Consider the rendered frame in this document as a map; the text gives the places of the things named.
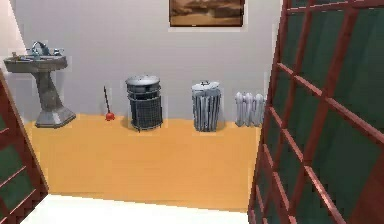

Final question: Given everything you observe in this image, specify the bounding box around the grey ridged metal trash can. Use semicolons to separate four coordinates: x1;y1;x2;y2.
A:
190;79;222;133

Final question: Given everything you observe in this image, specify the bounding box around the grey pedestal sink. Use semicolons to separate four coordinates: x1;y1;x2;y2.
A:
3;54;77;129

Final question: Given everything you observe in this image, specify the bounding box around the dark wire mesh trash can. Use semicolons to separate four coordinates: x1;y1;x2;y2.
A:
125;74;164;133

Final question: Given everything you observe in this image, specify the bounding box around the brown framed picture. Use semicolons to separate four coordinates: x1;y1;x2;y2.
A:
168;0;247;29

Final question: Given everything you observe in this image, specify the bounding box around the red framed green glass door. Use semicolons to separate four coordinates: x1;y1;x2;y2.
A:
247;0;384;224
0;69;50;224

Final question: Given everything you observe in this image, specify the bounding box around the red plunger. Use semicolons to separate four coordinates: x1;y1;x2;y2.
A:
102;85;116;122

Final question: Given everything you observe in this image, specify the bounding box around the white radiator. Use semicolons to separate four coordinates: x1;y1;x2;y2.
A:
234;91;267;128

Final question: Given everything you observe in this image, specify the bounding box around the silver sink faucet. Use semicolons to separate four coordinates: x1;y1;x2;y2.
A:
26;40;65;58

